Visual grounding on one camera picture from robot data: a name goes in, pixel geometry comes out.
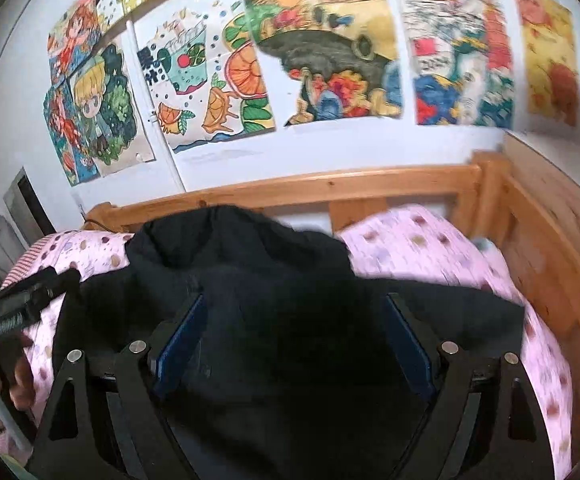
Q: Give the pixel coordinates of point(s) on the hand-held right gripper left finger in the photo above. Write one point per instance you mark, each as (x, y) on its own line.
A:
(180, 350)

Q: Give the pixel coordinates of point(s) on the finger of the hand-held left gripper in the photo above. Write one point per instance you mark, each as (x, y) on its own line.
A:
(40, 287)

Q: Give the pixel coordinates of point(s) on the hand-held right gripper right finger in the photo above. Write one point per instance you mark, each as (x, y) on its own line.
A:
(410, 350)

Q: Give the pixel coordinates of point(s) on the black jacket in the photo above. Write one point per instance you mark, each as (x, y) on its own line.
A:
(295, 335)

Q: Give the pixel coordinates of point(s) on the person's left hand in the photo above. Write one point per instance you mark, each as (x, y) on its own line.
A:
(22, 380)

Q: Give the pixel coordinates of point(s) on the red checked blanket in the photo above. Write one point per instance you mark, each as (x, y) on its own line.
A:
(25, 260)

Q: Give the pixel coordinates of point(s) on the grey door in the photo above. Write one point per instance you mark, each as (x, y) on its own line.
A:
(25, 205)

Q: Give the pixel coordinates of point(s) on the pink fruit-print bed sheet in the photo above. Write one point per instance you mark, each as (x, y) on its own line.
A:
(420, 240)

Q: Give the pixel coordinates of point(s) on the swimming orange-haired figure drawing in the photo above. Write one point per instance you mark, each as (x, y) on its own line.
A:
(62, 135)

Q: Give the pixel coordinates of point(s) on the blond figure drawing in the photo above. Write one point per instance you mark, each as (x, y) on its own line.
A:
(105, 105)

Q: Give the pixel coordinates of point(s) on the lying orange-haired figure drawing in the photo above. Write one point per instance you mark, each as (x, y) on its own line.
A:
(75, 35)

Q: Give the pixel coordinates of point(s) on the fruit juice drawing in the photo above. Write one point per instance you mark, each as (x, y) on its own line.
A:
(205, 80)

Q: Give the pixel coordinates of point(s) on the penguin city drawing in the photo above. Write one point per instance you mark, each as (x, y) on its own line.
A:
(450, 45)

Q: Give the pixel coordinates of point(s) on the field landscape drawing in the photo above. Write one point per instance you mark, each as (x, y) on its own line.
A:
(320, 45)

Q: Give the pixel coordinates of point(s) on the bear drawing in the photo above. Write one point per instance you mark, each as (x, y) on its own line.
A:
(550, 55)

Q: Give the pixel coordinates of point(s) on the wooden bed frame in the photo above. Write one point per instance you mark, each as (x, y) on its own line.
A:
(545, 260)

